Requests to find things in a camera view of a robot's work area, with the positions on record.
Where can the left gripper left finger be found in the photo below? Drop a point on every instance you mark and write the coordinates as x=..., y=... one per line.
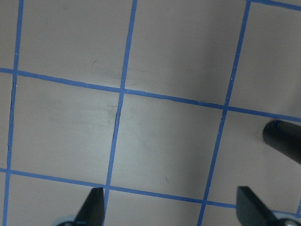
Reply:
x=92, y=211

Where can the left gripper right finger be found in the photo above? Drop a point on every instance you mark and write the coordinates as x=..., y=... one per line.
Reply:
x=251, y=211

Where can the dark wine bottle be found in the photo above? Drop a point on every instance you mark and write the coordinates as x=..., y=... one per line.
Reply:
x=285, y=137

